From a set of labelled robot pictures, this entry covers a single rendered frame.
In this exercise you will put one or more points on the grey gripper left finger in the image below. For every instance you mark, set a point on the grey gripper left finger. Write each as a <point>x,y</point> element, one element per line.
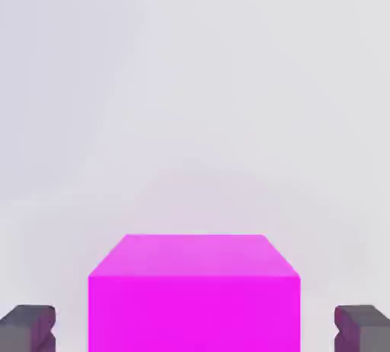
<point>24,329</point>

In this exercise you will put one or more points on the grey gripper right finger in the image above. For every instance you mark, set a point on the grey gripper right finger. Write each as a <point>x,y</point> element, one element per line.
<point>365,329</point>

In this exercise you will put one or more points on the small magenta cube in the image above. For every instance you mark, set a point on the small magenta cube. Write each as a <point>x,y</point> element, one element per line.
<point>193,303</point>

